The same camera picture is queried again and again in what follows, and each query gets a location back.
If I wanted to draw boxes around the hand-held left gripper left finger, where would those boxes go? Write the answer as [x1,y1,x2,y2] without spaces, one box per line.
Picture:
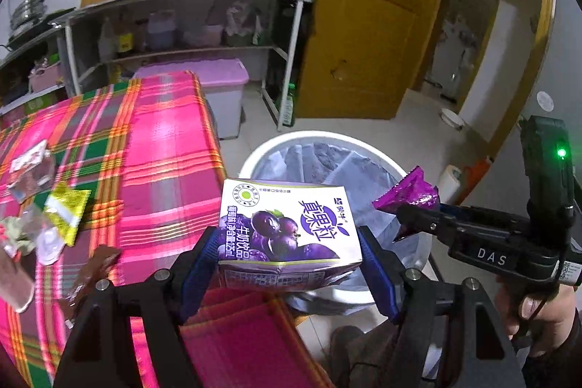
[52,227,228,388]

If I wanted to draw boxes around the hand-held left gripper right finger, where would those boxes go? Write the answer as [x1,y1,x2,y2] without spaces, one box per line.
[357,227,528,388]

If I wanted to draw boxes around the purple snack wrapper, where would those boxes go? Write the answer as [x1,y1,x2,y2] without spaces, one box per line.
[372,166,441,241]

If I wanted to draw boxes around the purple milk carton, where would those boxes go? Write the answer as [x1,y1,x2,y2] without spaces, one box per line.
[217,176,364,293]

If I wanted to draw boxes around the brown snack wrapper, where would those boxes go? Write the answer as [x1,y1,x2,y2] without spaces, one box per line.
[59,246,123,329]

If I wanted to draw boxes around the white round waste bin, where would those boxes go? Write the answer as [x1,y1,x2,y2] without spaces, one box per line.
[237,131,437,316]

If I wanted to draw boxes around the clear plastic cup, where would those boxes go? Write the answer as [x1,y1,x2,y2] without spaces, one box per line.
[20,204,67,266]
[0,254,35,313]

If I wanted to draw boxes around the person's right forearm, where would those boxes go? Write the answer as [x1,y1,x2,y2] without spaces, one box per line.
[523,311,582,388]

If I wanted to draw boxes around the person's right hand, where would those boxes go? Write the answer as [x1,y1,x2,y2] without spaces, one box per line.
[495,279,582,359]

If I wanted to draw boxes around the white paper roll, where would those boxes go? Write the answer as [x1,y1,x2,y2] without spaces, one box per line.
[443,164,465,198]

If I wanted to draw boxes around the white floor bowl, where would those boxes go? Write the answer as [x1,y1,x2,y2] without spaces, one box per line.
[440,108,465,129]

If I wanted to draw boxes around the pink plaid tablecloth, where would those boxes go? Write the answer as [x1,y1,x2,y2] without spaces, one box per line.
[0,70,337,388]

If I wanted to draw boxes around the translucent bin liner bag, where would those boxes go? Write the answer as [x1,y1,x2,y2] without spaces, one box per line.
[255,140,426,311]

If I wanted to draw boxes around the yellow snack packet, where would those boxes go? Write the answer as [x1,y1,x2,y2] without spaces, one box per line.
[43,181,92,247]

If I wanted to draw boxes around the green glass bottle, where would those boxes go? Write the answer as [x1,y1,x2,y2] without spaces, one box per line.
[282,83,296,127]

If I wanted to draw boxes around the white green crumpled wrapper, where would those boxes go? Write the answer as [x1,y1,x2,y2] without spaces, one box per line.
[0,217,35,257]

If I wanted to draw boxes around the purple lid storage box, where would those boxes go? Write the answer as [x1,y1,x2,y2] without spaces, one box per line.
[134,58,250,140]

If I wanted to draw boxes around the yellow wooden door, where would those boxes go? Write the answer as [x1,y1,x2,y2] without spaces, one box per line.
[295,0,451,120]

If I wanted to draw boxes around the pink plastic basin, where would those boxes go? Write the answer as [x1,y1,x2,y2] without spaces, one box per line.
[182,24,223,48]

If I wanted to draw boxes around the green cardboard box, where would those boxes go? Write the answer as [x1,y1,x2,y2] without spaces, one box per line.
[0,90,69,116]

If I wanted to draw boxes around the purple plastic jug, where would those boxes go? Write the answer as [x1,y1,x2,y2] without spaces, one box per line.
[148,11,176,50]

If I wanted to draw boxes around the yellow label oil bottle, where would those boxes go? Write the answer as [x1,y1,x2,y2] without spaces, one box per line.
[117,13,135,55]

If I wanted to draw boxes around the pink storage basket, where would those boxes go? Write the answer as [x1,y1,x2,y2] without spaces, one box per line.
[29,63,64,93]

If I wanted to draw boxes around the white plastic bottle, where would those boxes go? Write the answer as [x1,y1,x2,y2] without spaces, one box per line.
[97,17,116,61]

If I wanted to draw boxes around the crumpled plastic bags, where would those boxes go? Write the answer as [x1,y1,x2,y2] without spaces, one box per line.
[225,1,260,45]

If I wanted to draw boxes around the low kitchen shelf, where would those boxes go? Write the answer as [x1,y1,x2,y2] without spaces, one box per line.
[0,24,73,107]

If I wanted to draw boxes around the black induction cooker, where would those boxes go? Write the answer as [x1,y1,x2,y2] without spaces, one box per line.
[7,8,76,45]

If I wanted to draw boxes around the steel pot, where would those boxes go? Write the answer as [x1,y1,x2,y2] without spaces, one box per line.
[10,0,46,32]

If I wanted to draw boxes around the yellow door frame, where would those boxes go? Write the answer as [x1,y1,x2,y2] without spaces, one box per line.
[411,0,558,171]

